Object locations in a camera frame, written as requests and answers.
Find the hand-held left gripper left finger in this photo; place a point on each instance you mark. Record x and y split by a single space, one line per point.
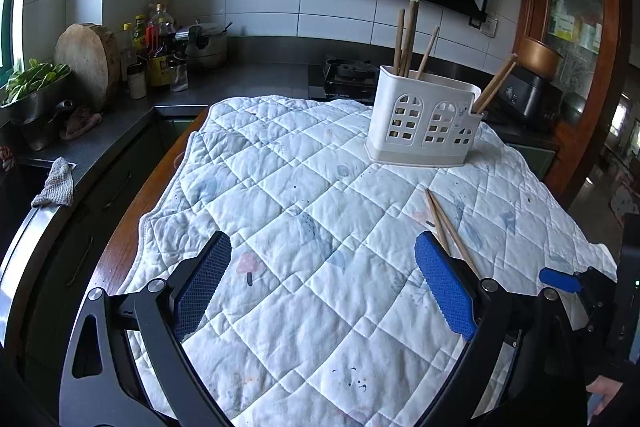
205 282

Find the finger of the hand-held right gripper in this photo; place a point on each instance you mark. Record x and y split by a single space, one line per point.
557 278

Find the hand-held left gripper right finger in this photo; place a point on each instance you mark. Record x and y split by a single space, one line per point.
445 282

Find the pair of chopsticks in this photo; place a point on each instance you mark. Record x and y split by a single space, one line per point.
455 237

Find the white plastic utensil holder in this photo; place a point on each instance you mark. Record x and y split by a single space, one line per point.
420 142

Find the person's right hand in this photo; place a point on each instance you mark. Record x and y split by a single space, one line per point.
607 394

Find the white quilted blanket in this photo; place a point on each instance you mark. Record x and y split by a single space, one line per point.
300 217

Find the green base cabinet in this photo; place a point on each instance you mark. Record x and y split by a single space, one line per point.
530 157

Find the black rice cooker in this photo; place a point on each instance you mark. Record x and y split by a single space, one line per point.
530 102

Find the grey dish cloth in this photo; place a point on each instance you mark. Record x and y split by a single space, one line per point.
55 184

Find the wooden glass door cabinet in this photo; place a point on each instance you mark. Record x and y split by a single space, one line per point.
590 82

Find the pink rag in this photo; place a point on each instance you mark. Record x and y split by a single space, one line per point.
80 122

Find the chopsticks in holder right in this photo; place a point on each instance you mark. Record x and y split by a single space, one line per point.
495 83

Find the small glass jar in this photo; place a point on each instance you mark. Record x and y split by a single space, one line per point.
179 78

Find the white jar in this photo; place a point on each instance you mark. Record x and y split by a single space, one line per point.
136 81

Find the copper coloured pan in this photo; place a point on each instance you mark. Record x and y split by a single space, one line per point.
540 57

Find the dark metal pot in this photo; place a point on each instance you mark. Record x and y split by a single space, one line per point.
47 127

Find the dark wooden chopstick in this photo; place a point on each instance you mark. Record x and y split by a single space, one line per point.
428 52

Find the steel pot with lid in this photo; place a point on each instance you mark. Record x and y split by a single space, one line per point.
205 47

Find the green white box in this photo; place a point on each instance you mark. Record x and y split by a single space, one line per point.
562 24

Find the metal bowl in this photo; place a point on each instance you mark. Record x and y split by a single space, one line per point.
30 107

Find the round wooden cutting board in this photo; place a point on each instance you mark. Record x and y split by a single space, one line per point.
85 62

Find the red cap bottle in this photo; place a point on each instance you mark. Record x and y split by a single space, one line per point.
152 36

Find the yellow cap bottle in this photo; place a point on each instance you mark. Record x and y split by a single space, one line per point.
139 32

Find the tall clear oil bottle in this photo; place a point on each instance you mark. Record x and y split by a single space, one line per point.
162 19

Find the leafy green vegetables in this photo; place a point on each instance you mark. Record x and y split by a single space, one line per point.
30 77

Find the window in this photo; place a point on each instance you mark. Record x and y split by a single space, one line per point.
10 7

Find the white wall socket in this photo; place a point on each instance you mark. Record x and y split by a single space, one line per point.
490 27

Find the black wall socket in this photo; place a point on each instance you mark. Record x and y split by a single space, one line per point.
475 21

